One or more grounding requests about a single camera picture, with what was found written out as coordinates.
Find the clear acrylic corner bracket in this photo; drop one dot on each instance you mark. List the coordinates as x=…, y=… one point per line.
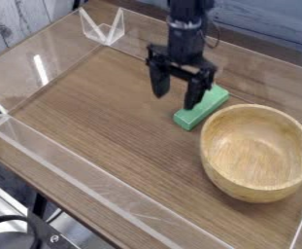
x=102, y=33

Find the clear acrylic front wall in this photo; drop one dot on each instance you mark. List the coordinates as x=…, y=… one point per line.
x=126, y=217

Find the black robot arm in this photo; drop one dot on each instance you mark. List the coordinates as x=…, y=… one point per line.
x=186, y=11

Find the green rectangular block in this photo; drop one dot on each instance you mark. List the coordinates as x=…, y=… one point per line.
x=189, y=118

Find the light wooden bowl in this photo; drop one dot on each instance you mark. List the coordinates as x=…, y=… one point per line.
x=250, y=150

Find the black table leg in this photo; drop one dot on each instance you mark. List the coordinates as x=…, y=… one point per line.
x=38, y=205

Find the black metal base plate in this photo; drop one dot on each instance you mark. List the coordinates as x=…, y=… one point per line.
x=49, y=239

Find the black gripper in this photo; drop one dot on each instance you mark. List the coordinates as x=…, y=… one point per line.
x=179, y=59

